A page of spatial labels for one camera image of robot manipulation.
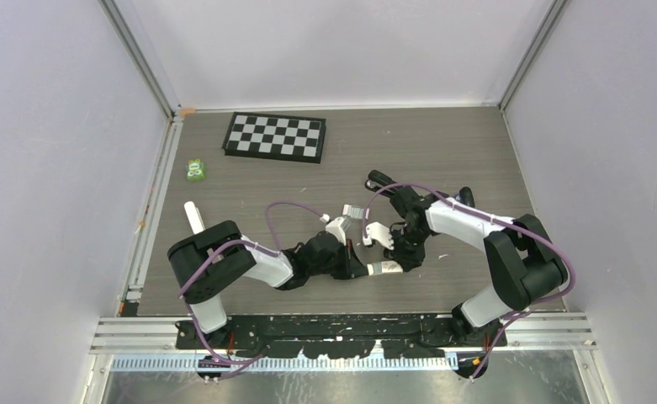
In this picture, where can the blue stapler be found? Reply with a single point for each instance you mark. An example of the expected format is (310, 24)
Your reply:
(465, 196)

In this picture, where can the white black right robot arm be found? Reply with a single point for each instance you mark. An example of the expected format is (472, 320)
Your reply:
(523, 269)

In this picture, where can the white stapler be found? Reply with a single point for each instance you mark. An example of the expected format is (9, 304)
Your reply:
(194, 217)

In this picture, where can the black stapler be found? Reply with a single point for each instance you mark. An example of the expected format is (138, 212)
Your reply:
(377, 180)

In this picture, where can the white staple box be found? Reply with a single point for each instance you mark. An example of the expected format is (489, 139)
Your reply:
(384, 267)

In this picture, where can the green toy block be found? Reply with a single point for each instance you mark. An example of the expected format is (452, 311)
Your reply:
(195, 170)

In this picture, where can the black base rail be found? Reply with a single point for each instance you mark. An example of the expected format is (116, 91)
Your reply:
(400, 336)

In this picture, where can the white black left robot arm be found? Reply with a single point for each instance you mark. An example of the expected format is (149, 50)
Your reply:
(208, 262)

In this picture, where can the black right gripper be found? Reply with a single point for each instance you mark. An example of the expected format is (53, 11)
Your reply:
(407, 260)

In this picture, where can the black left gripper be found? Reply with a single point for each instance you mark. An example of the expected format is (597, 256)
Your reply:
(352, 268)

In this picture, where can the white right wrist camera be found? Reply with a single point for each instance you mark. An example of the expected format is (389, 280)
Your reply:
(377, 233)

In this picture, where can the black white chessboard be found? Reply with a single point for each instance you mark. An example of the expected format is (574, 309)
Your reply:
(275, 137)

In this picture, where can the slotted cable duct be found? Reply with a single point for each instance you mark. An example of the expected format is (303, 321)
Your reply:
(198, 363)

